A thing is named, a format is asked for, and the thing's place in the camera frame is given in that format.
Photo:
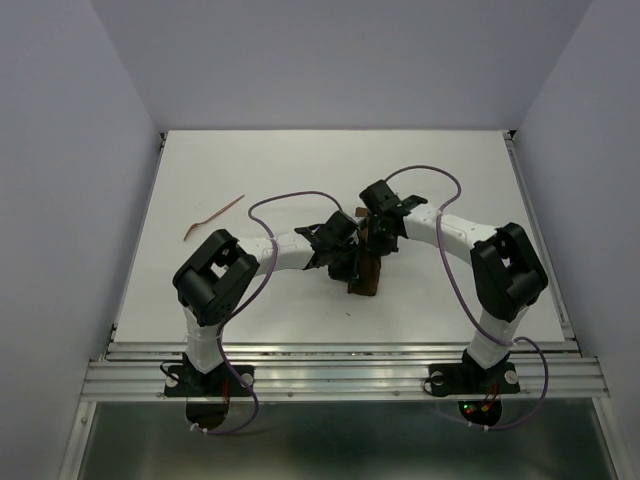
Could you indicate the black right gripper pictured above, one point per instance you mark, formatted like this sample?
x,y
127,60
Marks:
x,y
380,248

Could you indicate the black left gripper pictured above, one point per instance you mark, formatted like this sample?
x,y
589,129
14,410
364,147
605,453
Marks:
x,y
351,272

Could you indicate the brown cloth napkin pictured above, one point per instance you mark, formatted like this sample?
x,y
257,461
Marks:
x,y
368,264

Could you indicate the brown wooden fork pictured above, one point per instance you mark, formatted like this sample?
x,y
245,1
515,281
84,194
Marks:
x,y
192,228

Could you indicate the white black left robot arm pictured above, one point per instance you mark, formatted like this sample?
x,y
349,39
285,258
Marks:
x,y
212,282

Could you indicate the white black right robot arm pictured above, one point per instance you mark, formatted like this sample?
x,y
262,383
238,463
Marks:
x,y
507,272

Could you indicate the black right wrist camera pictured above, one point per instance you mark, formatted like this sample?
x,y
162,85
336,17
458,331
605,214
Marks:
x,y
379,198

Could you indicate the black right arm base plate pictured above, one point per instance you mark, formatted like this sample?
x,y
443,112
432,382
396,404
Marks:
x,y
446,379

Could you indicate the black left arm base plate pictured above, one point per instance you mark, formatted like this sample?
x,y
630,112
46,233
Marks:
x,y
183,381

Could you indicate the aluminium rail frame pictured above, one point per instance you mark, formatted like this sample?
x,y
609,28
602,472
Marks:
x,y
340,410

